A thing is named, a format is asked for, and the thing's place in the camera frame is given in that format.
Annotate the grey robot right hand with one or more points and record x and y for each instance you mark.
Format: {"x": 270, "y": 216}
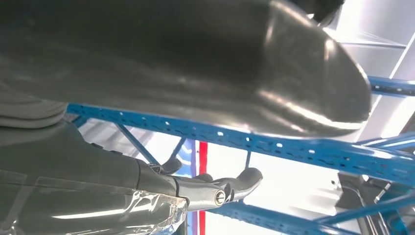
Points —
{"x": 162, "y": 65}

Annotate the blue steel shelf rack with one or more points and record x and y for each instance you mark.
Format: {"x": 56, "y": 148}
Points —
{"x": 291, "y": 150}

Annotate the white car with red stripe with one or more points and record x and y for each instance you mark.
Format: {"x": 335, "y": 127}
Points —
{"x": 203, "y": 159}

